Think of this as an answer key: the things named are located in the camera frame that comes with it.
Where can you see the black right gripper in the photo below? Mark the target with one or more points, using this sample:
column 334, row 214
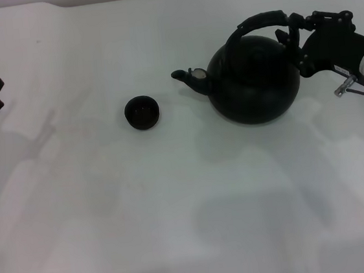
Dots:
column 332, row 50

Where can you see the black round teapot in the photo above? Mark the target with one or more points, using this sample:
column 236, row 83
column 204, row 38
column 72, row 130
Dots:
column 255, row 86

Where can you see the small dark teacup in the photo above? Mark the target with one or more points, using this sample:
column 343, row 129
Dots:
column 142, row 113

